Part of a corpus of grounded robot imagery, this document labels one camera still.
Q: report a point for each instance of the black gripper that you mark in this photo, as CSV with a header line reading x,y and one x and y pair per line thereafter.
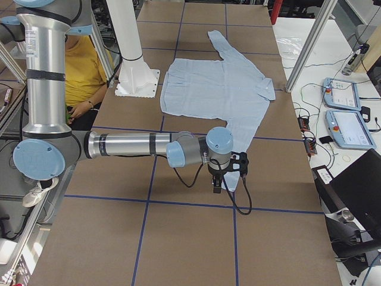
x,y
216,176

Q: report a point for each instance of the light blue button-up shirt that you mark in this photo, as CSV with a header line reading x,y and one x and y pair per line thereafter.
x,y
231,89

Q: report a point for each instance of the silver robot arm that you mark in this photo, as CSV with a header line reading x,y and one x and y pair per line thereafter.
x,y
49,146

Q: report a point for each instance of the orange circuit board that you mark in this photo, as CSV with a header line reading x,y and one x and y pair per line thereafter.
x,y
303,123

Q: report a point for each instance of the black laptop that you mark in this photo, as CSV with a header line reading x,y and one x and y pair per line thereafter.
x,y
356,188

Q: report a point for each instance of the lower blue teach pendant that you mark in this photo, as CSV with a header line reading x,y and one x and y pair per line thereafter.
x,y
349,130

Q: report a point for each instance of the blue teach pendant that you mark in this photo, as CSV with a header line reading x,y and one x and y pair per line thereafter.
x,y
341,94
349,130

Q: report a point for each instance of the upper blue teach pendant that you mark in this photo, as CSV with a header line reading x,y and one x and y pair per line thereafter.
x,y
341,94

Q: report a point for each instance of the clear plastic bag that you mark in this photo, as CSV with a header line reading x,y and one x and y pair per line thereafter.
x,y
289,47

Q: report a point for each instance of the person in yellow shirt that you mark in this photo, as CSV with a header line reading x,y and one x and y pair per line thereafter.
x,y
85,83

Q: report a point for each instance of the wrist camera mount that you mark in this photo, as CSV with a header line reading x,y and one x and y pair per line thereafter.
x,y
239,163

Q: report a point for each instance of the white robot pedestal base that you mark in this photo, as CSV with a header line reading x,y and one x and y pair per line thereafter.
x,y
136,78

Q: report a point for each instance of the aluminium frame post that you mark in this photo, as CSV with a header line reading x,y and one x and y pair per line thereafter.
x,y
312,38

